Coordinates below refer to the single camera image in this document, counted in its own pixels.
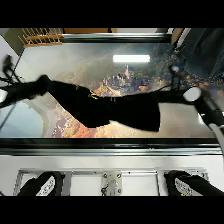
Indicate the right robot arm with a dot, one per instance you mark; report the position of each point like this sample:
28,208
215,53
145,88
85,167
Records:
208,111

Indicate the black garment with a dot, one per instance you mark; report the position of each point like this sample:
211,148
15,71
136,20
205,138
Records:
100,108

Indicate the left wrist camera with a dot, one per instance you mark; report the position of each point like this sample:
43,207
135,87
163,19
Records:
7,63

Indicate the silver frame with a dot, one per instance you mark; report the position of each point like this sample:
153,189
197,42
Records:
111,181

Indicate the dark grey garment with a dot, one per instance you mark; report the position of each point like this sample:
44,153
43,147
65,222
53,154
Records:
203,50

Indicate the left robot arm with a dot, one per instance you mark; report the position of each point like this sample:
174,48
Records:
20,90

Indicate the brown clothes hanger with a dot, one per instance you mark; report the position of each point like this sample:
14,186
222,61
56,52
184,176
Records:
41,39

